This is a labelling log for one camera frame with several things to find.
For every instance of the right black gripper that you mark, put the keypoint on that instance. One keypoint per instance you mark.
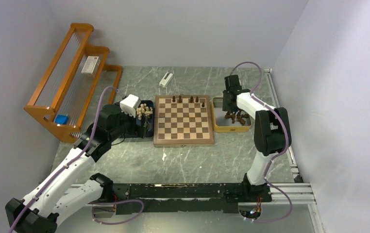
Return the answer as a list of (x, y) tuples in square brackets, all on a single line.
[(225, 107)]

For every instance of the blue plastic tray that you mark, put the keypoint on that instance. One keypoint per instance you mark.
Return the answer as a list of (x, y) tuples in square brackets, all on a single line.
[(149, 124)]

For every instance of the dark chess pieces pile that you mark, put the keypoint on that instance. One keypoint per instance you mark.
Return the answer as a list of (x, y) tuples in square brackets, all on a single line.
[(237, 117)]

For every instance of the orange wooden rack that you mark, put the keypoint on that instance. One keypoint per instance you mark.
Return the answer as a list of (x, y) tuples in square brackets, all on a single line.
[(64, 90)]

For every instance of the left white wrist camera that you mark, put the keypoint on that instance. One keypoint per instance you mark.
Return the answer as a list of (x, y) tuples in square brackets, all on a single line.
[(130, 104)]

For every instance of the white plastic clip device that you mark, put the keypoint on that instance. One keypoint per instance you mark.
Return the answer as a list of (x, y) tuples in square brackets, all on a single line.
[(166, 79)]

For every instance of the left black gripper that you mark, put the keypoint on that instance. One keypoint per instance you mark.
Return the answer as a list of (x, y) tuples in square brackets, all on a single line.
[(135, 129)]

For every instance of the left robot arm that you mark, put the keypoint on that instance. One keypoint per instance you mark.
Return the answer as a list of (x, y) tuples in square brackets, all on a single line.
[(48, 206)]

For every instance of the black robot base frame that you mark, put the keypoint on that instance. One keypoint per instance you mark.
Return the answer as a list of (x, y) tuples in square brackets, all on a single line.
[(188, 197)]

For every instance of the wooden chess board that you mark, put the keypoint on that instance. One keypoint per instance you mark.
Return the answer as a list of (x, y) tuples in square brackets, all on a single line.
[(182, 124)]

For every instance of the white red small box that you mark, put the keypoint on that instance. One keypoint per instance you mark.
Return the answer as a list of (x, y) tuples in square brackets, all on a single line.
[(91, 65)]

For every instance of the blue small box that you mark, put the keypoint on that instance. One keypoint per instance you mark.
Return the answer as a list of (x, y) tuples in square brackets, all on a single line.
[(61, 119)]

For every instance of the yellow metal tin tray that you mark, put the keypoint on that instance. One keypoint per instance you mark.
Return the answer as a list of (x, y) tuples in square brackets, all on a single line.
[(225, 125)]

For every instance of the light wooden chess pieces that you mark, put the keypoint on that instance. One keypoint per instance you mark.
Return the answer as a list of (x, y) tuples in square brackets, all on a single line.
[(144, 111)]

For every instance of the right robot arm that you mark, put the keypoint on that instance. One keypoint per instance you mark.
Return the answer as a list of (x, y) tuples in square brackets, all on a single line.
[(272, 135)]

